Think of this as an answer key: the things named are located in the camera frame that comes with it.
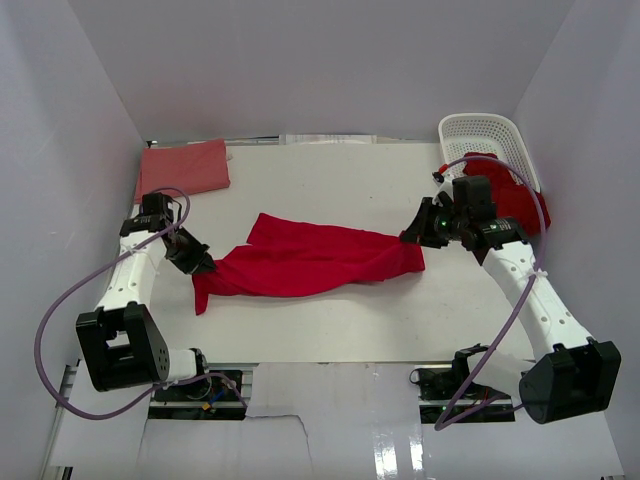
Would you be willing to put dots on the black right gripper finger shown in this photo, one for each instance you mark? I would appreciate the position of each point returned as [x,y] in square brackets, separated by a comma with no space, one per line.
[410,237]
[420,226]

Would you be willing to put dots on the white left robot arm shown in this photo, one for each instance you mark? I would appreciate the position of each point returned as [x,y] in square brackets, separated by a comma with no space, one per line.
[122,345]

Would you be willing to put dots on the folded salmon pink t shirt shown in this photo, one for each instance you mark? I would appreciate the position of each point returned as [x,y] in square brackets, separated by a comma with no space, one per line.
[194,168]

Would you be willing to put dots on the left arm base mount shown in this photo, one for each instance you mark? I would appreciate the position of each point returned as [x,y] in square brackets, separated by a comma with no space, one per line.
[207,400]

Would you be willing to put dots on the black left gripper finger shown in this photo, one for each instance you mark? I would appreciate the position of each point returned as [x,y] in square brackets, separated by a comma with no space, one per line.
[194,253]
[205,265]

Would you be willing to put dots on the bright red t shirt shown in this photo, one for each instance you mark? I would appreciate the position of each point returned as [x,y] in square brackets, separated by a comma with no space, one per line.
[288,259]

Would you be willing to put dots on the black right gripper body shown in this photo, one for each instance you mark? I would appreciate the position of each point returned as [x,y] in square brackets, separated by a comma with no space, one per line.
[443,225]

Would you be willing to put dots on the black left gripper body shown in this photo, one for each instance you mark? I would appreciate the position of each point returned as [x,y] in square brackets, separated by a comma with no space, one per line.
[185,251]

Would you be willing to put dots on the white plastic perforated basket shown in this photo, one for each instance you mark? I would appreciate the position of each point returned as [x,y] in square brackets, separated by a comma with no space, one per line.
[482,136]

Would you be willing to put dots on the dark red crumpled t shirt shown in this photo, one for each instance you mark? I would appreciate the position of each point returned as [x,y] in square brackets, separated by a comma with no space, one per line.
[511,198]

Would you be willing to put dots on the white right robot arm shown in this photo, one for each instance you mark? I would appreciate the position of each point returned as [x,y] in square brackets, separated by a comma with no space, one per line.
[542,356]

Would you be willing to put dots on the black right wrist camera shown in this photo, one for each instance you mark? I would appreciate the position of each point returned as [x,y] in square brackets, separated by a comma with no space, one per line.
[472,197]

